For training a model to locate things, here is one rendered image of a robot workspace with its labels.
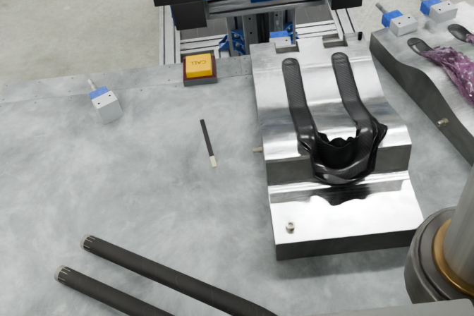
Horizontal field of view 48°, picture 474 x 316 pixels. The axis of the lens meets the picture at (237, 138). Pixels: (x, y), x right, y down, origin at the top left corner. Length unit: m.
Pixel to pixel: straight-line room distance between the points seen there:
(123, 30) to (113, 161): 1.75
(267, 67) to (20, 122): 0.59
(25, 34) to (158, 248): 2.19
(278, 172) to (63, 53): 2.01
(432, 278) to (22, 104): 1.13
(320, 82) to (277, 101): 0.10
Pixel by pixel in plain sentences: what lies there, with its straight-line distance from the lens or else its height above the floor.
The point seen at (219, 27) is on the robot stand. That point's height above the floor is 0.21.
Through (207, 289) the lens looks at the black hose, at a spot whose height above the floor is 0.90.
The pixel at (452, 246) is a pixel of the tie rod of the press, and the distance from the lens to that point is 0.43.
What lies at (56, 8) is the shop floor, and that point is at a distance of 3.19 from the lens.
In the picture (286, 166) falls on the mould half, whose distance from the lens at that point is 0.97.
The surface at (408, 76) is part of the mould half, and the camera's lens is 1.24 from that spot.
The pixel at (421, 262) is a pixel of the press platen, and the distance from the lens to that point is 0.45.
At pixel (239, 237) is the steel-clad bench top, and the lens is 1.02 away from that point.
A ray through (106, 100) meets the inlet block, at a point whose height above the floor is 0.85.
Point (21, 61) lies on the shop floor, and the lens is 2.91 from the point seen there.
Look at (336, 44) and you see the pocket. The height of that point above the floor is 0.87.
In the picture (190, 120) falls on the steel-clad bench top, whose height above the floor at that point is 0.80.
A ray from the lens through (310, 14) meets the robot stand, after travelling 2.46.
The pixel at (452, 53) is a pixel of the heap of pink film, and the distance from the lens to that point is 1.21.
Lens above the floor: 1.68
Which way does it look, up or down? 49 degrees down
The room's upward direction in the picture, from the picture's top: 8 degrees counter-clockwise
